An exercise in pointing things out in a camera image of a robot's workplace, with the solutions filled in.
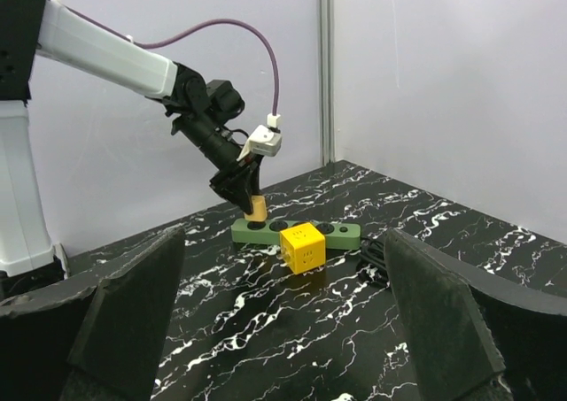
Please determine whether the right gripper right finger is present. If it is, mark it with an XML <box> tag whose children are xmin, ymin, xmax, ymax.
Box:
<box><xmin>384</xmin><ymin>229</ymin><xmax>566</xmax><ymax>400</ymax></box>

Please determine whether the green power strip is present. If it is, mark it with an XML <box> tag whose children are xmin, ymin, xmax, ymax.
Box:
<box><xmin>230</xmin><ymin>219</ymin><xmax>362</xmax><ymax>251</ymax></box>

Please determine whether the yellow cube adapter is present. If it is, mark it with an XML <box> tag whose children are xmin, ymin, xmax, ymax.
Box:
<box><xmin>279</xmin><ymin>222</ymin><xmax>326</xmax><ymax>274</ymax></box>

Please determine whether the black cable bundle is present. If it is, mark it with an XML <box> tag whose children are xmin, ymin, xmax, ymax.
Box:
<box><xmin>356</xmin><ymin>236</ymin><xmax>393</xmax><ymax>289</ymax></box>

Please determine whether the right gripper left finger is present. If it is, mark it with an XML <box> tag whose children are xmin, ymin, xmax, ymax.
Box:
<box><xmin>1</xmin><ymin>227</ymin><xmax>185</xmax><ymax>400</ymax></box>

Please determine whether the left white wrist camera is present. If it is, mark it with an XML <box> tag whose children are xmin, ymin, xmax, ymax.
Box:
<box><xmin>237</xmin><ymin>113</ymin><xmax>283</xmax><ymax>161</ymax></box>

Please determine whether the small yellow plug adapter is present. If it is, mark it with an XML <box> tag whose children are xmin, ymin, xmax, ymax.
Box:
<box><xmin>245</xmin><ymin>195</ymin><xmax>268</xmax><ymax>222</ymax></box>

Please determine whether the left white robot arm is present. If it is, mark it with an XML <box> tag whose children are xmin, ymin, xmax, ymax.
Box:
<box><xmin>1</xmin><ymin>0</ymin><xmax>260</xmax><ymax>282</ymax></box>

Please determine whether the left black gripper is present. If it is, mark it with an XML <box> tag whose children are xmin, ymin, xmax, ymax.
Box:
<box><xmin>171</xmin><ymin>113</ymin><xmax>261</xmax><ymax>215</ymax></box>

